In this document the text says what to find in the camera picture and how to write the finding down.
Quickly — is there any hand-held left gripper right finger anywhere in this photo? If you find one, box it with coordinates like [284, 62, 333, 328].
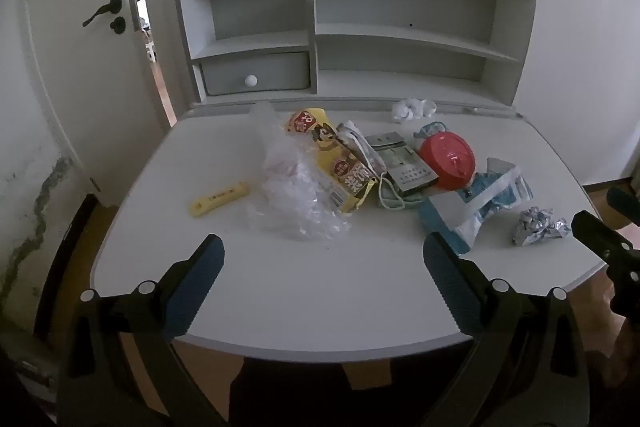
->
[422, 232, 591, 427]

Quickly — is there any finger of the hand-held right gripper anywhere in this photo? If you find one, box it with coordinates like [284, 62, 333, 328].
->
[571, 210, 640, 268]
[606, 187, 640, 224]

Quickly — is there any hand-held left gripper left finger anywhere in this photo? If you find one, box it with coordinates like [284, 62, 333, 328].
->
[55, 233, 226, 427]

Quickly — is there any crumpled silver foil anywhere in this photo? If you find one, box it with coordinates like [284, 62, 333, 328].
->
[511, 206, 572, 248]

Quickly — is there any blue white packet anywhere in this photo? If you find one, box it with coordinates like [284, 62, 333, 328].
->
[419, 157, 535, 255]

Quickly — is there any green face mask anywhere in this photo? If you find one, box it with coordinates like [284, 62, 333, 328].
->
[376, 172, 426, 210]

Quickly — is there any grey flat box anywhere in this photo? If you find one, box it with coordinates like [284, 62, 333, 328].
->
[364, 132, 440, 198]

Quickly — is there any red plastic lid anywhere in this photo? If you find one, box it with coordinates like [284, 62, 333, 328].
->
[419, 132, 475, 192]

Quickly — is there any brown cardboard piece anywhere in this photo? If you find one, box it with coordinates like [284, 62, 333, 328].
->
[342, 359, 393, 390]

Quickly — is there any clear plastic bag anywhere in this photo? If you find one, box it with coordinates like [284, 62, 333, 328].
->
[247, 102, 353, 240]

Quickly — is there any white crumpled face mask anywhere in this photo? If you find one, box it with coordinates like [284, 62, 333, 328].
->
[336, 121, 388, 178]

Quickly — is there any yellow snack bag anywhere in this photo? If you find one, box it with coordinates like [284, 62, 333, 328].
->
[286, 108, 377, 212]

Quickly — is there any crumpled white tissue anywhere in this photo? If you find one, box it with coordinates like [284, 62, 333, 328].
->
[391, 98, 437, 124]

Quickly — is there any grey drawer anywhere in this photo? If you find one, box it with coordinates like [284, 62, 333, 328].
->
[200, 52, 311, 96]

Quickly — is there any white door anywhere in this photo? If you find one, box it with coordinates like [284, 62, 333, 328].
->
[20, 0, 177, 208]

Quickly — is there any white desk hutch shelf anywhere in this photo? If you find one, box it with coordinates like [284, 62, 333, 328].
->
[171, 0, 538, 114]

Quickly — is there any black door handle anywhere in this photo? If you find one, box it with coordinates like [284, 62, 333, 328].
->
[82, 0, 123, 28]

